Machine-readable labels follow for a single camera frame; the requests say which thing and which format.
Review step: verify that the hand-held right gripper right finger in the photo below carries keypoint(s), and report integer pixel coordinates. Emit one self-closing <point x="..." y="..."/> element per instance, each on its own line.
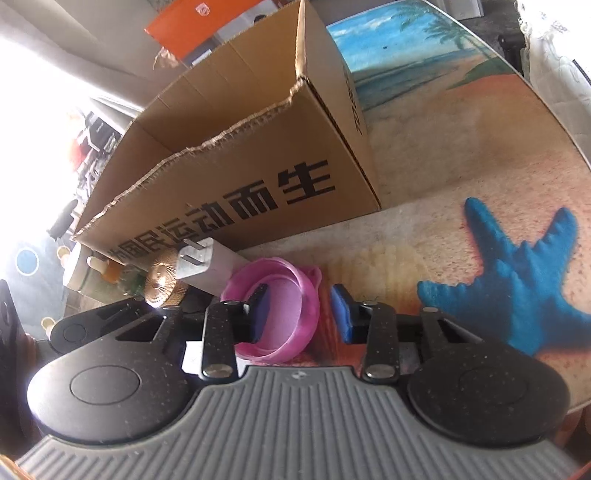
<point x="341" y="314"/>

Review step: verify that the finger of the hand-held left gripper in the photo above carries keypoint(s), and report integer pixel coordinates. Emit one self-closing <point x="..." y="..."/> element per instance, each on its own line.
<point x="122" y="314"/>

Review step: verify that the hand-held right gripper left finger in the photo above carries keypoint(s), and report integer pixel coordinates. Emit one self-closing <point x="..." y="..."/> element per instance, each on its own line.
<point x="262" y="307"/>

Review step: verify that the pink plastic bowl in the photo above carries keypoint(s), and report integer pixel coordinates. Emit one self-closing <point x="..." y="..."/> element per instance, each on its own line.
<point x="295" y="295"/>

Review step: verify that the white supplement bottle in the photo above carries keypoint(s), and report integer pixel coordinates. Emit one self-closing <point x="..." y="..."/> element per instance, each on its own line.
<point x="76" y="272"/>

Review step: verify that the white charger plug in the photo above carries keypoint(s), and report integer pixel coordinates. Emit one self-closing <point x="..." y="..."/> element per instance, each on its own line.
<point x="212" y="265"/>

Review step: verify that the large brown cardboard box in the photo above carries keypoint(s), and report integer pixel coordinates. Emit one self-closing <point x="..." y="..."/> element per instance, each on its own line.
<point x="277" y="138"/>

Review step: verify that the beige curtain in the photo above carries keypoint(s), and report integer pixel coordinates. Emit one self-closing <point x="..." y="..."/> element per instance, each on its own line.
<point x="69" y="27"/>

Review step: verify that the orange printed appliance box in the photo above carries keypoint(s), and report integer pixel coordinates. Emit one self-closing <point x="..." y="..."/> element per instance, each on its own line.
<point x="184" y="23"/>

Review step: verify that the black chair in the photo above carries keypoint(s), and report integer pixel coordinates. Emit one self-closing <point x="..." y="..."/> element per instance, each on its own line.
<point x="510" y="50"/>

